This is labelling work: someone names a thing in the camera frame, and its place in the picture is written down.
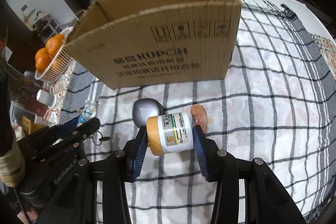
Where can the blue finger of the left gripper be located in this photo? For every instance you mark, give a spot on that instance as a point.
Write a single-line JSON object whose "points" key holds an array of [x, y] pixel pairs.
{"points": [[70, 125]]}

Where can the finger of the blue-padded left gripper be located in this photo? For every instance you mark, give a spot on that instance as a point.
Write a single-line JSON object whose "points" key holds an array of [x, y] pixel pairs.
{"points": [[75, 199]]}

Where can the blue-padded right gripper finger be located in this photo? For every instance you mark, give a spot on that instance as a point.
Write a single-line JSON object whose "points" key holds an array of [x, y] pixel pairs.
{"points": [[266, 199]]}

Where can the white pill bottle yellow cap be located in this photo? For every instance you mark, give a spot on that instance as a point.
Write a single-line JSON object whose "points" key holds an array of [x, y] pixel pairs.
{"points": [[169, 133]]}

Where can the brown wooden bean piece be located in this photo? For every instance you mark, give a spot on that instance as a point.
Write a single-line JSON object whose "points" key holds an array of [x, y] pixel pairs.
{"points": [[199, 116]]}

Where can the small white blue figurine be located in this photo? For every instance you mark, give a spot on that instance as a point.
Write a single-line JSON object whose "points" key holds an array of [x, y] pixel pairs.
{"points": [[88, 112]]}

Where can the glass vase with dried flowers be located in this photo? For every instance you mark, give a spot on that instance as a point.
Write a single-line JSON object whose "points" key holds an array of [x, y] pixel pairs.
{"points": [[17, 88]]}

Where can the white fruit basket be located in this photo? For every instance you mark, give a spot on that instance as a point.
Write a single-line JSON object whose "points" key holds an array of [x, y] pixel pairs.
{"points": [[58, 64]]}

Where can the orange fruit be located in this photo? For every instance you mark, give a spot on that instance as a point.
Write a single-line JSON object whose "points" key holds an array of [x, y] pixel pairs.
{"points": [[60, 37], [53, 45], [42, 60]]}

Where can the dark grey earbud case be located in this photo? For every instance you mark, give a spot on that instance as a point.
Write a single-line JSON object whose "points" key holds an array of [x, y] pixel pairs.
{"points": [[144, 109]]}

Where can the grey plaid tablecloth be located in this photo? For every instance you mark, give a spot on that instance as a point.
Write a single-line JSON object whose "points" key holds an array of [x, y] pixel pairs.
{"points": [[277, 102]]}

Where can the brown cardboard box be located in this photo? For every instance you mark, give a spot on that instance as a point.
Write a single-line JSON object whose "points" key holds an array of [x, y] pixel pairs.
{"points": [[126, 43]]}

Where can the patterned table runner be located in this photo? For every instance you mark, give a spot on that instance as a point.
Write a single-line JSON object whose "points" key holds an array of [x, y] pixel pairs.
{"points": [[328, 51]]}

